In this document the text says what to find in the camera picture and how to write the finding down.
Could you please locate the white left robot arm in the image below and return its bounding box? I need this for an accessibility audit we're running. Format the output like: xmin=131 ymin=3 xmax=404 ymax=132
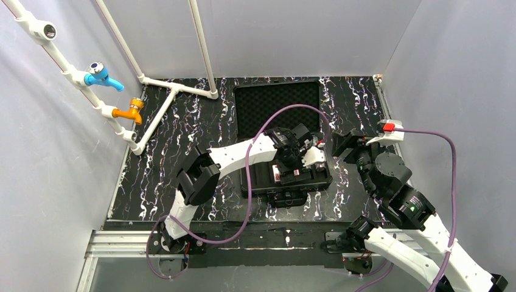
xmin=159 ymin=124 xmax=326 ymax=240

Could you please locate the blue plastic faucet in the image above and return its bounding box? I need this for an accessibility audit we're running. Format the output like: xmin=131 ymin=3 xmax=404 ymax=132
xmin=84 ymin=62 xmax=124 ymax=92

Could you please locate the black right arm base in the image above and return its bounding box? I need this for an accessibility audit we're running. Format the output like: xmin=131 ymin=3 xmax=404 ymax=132
xmin=320 ymin=216 xmax=378 ymax=276

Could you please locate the orange plastic faucet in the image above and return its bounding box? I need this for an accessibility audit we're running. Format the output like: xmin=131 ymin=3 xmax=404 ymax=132
xmin=111 ymin=99 xmax=145 ymax=125

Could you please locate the black foam-lined poker case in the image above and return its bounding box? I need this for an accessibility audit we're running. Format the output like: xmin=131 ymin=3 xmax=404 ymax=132
xmin=233 ymin=80 xmax=332 ymax=208

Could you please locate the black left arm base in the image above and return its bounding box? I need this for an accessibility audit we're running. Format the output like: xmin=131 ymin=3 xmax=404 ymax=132
xmin=145 ymin=221 xmax=207 ymax=280

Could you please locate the white PVC pipe frame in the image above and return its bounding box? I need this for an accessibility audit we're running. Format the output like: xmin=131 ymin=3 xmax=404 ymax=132
xmin=3 ymin=1 xmax=219 ymax=155

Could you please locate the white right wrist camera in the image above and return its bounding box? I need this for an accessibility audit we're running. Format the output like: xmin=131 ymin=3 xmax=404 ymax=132
xmin=366 ymin=119 xmax=405 ymax=147

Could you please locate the aluminium front rail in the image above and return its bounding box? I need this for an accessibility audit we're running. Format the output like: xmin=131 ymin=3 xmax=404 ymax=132
xmin=75 ymin=229 xmax=461 ymax=292

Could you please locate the red playing card deck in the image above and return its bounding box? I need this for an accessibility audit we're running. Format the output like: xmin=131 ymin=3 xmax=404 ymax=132
xmin=272 ymin=164 xmax=300 ymax=184

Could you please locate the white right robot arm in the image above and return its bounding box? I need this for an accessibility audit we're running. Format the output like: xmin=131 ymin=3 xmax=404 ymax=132
xmin=332 ymin=128 xmax=509 ymax=291

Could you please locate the blue orange poker chip stack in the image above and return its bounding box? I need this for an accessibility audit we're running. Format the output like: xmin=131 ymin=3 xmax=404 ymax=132
xmin=315 ymin=162 xmax=327 ymax=172

